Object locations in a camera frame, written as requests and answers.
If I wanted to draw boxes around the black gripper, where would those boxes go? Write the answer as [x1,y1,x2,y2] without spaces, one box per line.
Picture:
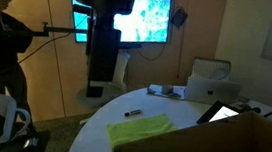
[81,9,124,100]

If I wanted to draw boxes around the black and white marker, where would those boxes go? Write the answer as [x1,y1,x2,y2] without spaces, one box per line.
[124,107,144,119]

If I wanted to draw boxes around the yellow-green microfibre cloth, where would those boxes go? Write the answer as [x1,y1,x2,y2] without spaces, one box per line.
[104,107,180,152]

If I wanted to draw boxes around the brown cardboard box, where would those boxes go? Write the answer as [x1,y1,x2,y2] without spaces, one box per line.
[112,98,272,152]

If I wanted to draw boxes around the black bar under TV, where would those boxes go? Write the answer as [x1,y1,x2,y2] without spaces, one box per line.
[118,40,143,51]

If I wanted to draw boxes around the paper sheets with grey object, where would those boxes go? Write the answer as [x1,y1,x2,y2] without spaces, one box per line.
[146,82,187,101]

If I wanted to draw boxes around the black equipment pile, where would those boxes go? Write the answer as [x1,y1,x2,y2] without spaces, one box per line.
[0,109,53,152]

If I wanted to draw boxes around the grey mesh chair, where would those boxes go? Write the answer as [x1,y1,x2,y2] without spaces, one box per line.
[190,56,232,83]

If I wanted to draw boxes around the black tablet with lit screen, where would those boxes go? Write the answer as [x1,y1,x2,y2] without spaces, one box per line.
[196,98,243,130]

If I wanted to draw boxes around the dark clutter beside tablet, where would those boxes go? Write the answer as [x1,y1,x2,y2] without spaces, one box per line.
[229,98,262,116]

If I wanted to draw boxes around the thin black hanging cable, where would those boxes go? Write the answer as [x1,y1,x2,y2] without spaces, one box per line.
[0,25,74,101]

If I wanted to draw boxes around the black stereo bar camera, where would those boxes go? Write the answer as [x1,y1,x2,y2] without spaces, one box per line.
[72,4,94,16]

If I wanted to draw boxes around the wall-mounted TV screen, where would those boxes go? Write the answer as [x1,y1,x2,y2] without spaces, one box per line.
[62,0,172,53]

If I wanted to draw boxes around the black wall-mounted device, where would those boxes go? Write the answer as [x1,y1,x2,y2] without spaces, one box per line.
[169,5,190,30]

